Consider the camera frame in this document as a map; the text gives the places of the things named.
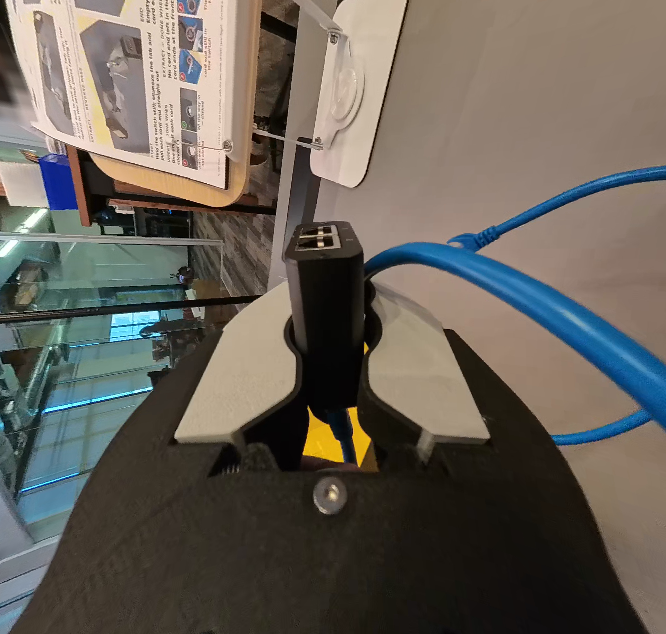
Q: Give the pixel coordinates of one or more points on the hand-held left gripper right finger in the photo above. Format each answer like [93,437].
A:
[426,384]

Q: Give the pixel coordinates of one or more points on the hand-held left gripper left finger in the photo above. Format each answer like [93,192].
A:
[244,379]

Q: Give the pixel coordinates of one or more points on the yellow plastic bin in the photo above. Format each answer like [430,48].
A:
[317,431]

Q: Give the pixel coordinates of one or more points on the black network switch box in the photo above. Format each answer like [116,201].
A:
[325,306]

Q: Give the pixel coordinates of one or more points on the blue storage box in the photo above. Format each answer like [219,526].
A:
[57,181]

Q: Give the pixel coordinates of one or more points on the printed instruction sheet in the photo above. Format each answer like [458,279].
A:
[130,46]

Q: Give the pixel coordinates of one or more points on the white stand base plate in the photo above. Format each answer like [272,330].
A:
[380,20]

